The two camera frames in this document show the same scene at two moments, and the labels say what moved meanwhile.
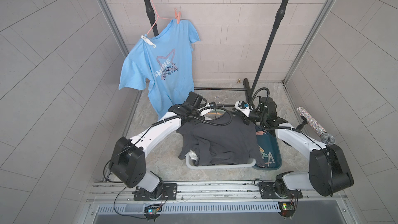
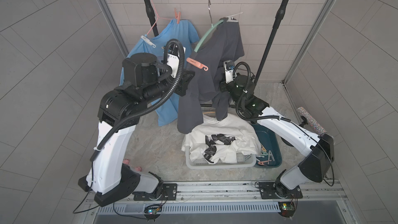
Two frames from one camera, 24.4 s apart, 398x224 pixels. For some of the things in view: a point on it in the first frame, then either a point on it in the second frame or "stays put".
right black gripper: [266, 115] -> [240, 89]
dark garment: [233, 143] -> [206, 89]
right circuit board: [287, 208] stays put
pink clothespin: [177, 16] stays put
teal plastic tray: [270, 150] stays put
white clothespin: [148, 41] stays put
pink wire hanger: [156, 13] stays put
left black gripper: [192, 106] -> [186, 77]
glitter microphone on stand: [326, 137] stays put
